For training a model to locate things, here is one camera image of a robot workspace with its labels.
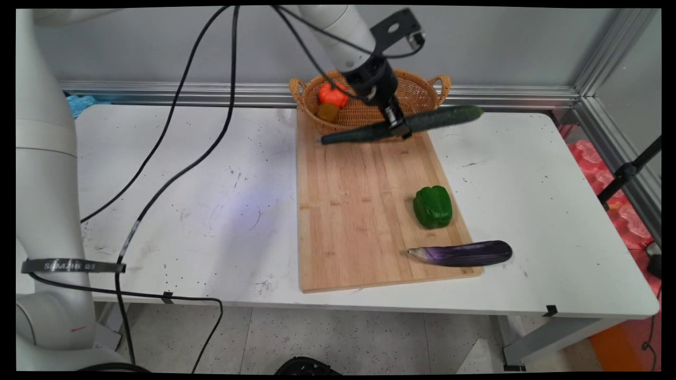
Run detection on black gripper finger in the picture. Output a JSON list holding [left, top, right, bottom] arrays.
[[393, 97, 414, 140], [383, 103, 403, 129]]

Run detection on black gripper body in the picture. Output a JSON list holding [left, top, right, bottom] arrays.
[[342, 55, 400, 110]]

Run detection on dark green cucumber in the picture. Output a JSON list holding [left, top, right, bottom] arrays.
[[320, 105, 484, 146]]

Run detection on woven wicker basket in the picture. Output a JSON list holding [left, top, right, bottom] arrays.
[[289, 69, 453, 143]]

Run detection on orange red tomato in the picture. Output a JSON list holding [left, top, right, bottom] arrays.
[[318, 81, 350, 108]]

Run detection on small yellow brown fruit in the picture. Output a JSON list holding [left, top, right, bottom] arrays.
[[316, 102, 341, 125]]

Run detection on green bell pepper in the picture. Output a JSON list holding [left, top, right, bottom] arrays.
[[412, 185, 454, 230]]

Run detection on wooden cutting board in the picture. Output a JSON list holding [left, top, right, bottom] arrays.
[[296, 108, 484, 294]]

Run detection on purple eggplant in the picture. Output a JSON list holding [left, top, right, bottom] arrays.
[[407, 240, 513, 268]]

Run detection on black tripod stand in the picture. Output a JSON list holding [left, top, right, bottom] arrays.
[[597, 136, 662, 212]]

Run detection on red foam mat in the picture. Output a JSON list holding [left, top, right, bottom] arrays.
[[567, 139, 662, 296]]

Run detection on grey table leg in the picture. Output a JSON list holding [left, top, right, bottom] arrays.
[[496, 315, 630, 371]]

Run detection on black round object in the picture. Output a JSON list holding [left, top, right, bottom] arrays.
[[274, 356, 343, 375]]

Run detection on small black device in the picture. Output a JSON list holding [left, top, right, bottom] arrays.
[[646, 242, 662, 280]]

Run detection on blue foam mat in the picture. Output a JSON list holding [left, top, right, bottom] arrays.
[[65, 93, 99, 120]]

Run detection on orange floor mat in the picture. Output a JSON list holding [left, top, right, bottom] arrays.
[[588, 311, 662, 373]]

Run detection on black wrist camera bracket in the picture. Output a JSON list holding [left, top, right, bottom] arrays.
[[369, 7, 426, 54]]

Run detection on aluminium frame rail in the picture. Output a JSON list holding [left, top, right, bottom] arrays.
[[58, 7, 662, 246]]

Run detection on thick black cable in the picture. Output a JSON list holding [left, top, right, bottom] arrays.
[[114, 6, 241, 366]]

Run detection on thin black cable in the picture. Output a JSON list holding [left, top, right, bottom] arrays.
[[80, 6, 231, 224]]

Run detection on black velcro strap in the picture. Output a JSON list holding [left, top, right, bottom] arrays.
[[21, 258, 127, 274]]

